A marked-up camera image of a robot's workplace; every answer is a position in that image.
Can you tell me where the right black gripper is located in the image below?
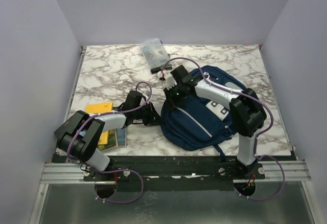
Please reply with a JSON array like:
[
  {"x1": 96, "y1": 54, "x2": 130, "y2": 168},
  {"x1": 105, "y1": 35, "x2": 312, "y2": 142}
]
[{"x1": 163, "y1": 85, "x2": 185, "y2": 111}]

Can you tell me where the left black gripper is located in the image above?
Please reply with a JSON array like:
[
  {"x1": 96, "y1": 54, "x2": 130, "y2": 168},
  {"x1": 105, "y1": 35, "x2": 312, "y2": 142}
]
[{"x1": 133, "y1": 101, "x2": 166, "y2": 126}]

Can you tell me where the navy blue student backpack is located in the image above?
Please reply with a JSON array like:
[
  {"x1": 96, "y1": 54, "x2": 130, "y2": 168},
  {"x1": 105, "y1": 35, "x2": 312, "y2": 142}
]
[{"x1": 160, "y1": 65, "x2": 256, "y2": 162}]

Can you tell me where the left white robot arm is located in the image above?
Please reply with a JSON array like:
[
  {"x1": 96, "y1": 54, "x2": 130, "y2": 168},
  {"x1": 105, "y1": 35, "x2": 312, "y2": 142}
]
[{"x1": 54, "y1": 91, "x2": 163, "y2": 181}]

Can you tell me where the blue landscape book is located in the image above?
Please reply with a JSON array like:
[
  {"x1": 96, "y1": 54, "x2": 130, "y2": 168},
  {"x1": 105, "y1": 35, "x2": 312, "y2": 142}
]
[{"x1": 115, "y1": 127, "x2": 127, "y2": 147}]

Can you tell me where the clear plastic pencil case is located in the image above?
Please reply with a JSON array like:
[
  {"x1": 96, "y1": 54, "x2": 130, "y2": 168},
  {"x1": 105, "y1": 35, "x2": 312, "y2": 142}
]
[{"x1": 138, "y1": 38, "x2": 170, "y2": 74}]

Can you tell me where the green yellow book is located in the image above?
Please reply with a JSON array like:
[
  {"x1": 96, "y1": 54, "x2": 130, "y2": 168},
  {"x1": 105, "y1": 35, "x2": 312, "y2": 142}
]
[{"x1": 97, "y1": 130, "x2": 118, "y2": 152}]

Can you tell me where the yellow notebook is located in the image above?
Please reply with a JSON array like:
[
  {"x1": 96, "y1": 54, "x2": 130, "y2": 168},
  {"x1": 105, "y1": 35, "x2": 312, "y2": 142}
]
[{"x1": 85, "y1": 102, "x2": 113, "y2": 114}]

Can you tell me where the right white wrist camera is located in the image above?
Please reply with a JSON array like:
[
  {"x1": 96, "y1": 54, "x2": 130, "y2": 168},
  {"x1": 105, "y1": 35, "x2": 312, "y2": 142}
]
[{"x1": 163, "y1": 72, "x2": 177, "y2": 90}]

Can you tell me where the black metal base rail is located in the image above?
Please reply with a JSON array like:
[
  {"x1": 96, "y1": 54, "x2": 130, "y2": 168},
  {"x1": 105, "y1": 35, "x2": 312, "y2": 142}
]
[{"x1": 51, "y1": 154, "x2": 282, "y2": 193}]

